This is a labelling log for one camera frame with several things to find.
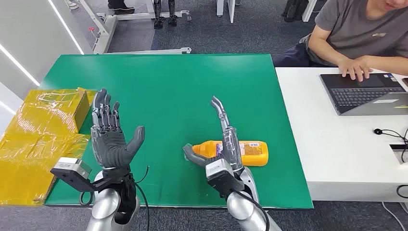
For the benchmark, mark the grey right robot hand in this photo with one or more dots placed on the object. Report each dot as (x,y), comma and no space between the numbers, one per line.
(231,143)

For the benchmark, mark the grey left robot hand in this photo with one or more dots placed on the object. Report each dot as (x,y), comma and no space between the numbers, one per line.
(110,143)

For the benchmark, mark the orange plastic bottle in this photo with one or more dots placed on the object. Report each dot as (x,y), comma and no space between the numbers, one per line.
(255,156)

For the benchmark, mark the person's right forearm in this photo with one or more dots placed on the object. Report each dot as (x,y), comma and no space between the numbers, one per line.
(322,51)

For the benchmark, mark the person's left forearm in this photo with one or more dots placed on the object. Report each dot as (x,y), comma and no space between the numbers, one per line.
(389,65)

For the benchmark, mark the small yellow taped cardboard box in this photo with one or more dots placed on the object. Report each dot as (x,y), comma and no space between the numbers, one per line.
(54,108)

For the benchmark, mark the large yellow taped cardboard box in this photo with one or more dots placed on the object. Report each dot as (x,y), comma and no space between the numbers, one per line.
(28,165)

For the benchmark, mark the white desk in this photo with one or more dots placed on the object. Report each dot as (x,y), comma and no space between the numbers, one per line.
(334,153)

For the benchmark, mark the black robot leg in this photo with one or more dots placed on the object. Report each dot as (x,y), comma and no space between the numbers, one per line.
(172,17)
(158,19)

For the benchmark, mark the white table legs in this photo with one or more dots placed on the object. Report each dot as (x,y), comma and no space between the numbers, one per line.
(231,9)

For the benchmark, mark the black shoes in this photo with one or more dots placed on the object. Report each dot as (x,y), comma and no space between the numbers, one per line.
(122,9)

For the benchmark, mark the dark grey laptop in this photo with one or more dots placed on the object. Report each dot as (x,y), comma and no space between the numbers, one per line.
(357,95)

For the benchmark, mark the white shoe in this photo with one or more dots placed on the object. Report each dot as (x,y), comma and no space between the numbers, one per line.
(72,4)

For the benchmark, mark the person's right hand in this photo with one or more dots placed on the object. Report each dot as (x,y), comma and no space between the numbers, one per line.
(353,67)

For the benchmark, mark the white slanted table leg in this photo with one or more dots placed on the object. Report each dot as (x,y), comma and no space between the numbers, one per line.
(308,11)

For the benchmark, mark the person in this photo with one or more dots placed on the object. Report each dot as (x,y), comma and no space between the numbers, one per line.
(353,28)

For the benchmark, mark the phone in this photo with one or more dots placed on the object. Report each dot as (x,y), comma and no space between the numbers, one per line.
(405,82)

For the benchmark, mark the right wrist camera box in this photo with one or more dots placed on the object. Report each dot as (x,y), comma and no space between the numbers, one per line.
(221,177)

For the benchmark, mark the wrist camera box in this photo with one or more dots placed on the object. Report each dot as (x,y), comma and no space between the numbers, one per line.
(221,177)
(68,170)

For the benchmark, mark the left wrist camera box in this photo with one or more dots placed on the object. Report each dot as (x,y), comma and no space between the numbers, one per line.
(68,170)

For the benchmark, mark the white metal stand frame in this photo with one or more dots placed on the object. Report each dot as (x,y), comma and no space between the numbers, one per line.
(110,28)

